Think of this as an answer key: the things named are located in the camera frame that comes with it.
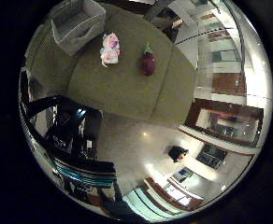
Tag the purple eggplant plush toy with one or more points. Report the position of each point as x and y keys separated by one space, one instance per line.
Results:
x=149 y=63

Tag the pastel unicorn plush toy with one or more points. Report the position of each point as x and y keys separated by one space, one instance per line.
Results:
x=110 y=49

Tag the grey plastic basket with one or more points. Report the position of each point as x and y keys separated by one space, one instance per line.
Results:
x=77 y=26

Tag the black equipment cart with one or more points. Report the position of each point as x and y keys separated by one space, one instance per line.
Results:
x=71 y=133

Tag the wooden framed glass case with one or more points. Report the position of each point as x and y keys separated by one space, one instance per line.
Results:
x=227 y=123

